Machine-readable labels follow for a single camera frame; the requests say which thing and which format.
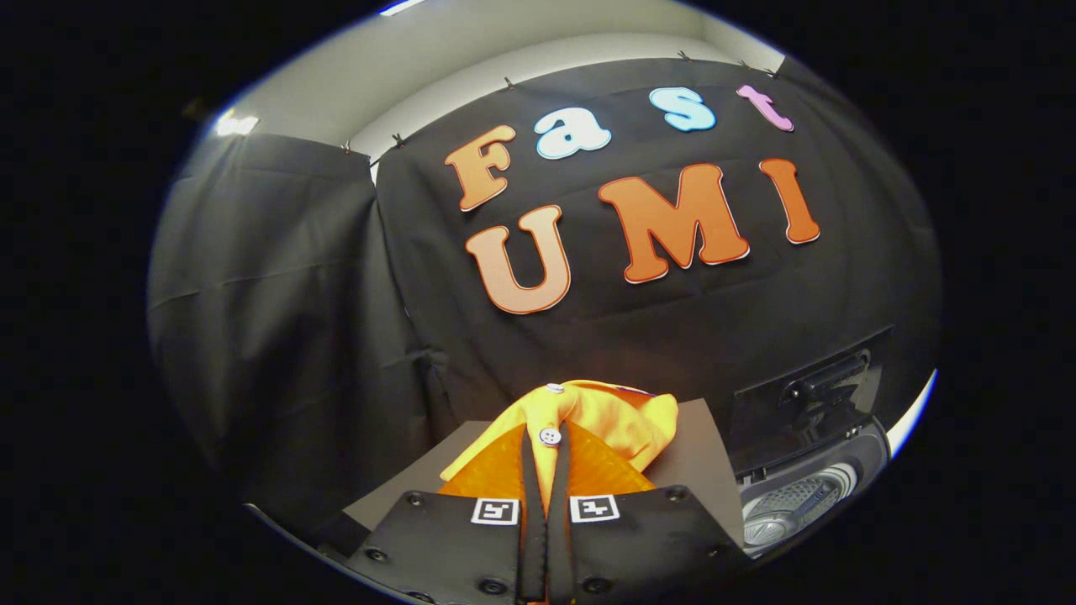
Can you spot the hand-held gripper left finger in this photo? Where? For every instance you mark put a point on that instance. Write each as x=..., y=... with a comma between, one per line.
x=437, y=546

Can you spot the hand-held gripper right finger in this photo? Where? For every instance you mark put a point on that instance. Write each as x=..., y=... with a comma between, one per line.
x=647, y=538

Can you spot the dark grey box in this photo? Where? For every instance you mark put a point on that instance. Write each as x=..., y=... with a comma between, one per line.
x=699, y=458

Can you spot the yellow polo shirt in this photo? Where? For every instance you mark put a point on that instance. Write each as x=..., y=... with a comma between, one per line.
x=614, y=420

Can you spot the dark washing machine lid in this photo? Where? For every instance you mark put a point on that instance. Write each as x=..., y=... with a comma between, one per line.
x=756, y=420

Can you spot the white side table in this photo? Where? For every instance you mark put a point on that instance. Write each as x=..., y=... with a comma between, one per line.
x=914, y=420

